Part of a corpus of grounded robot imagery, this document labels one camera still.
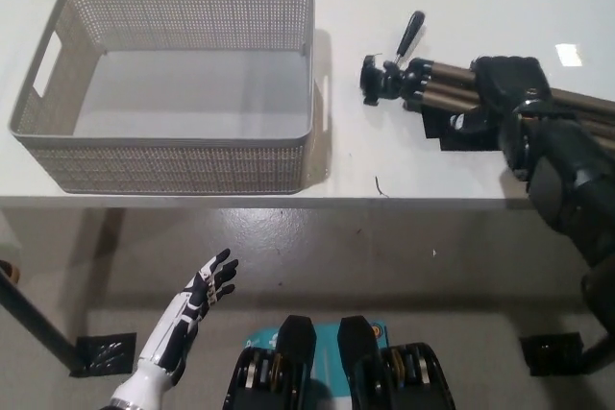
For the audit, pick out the brown rounded object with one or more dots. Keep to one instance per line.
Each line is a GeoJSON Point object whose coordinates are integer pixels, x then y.
{"type": "Point", "coordinates": [10, 272]}

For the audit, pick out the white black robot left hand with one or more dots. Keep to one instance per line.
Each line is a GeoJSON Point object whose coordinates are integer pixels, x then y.
{"type": "Point", "coordinates": [192, 302]}

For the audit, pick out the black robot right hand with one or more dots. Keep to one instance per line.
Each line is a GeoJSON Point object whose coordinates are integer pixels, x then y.
{"type": "Point", "coordinates": [514, 81]}

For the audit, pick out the grey perforated plastic basket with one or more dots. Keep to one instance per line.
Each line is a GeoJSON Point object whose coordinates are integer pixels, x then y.
{"type": "Point", "coordinates": [192, 88]}

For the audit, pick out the small dark thread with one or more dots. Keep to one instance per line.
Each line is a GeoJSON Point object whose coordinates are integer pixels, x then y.
{"type": "Point", "coordinates": [380, 186]}

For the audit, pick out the black metal table leg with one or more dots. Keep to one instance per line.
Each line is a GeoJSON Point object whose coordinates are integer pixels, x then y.
{"type": "Point", "coordinates": [38, 316]}

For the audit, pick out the bronze and black camera tripod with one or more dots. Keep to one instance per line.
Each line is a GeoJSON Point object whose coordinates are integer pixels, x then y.
{"type": "Point", "coordinates": [449, 79]}

